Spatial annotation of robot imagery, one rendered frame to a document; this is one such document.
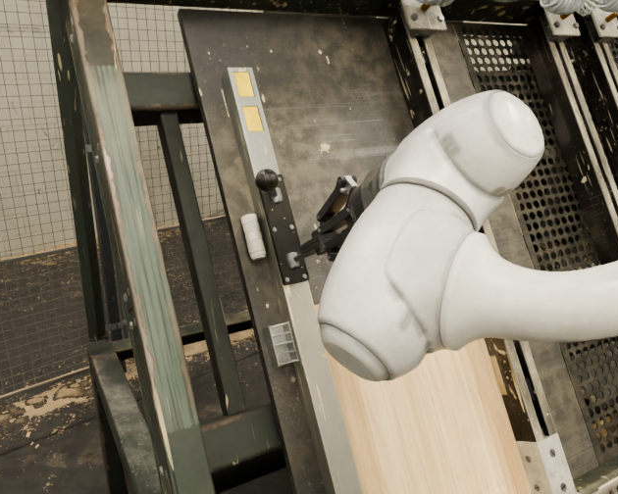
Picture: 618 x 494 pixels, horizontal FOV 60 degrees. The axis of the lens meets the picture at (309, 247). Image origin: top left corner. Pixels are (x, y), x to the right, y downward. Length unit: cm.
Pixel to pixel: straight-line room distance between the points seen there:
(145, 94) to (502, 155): 74
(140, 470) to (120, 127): 85
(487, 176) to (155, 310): 54
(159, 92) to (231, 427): 62
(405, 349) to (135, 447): 117
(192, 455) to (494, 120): 62
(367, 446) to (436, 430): 15
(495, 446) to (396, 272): 79
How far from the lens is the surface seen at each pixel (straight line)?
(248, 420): 97
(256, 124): 102
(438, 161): 51
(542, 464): 120
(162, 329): 85
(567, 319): 44
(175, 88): 109
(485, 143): 50
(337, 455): 96
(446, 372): 112
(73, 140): 166
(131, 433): 158
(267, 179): 84
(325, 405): 94
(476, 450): 116
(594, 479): 135
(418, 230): 45
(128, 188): 90
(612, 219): 150
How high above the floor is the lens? 172
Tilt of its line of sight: 19 degrees down
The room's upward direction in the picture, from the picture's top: straight up
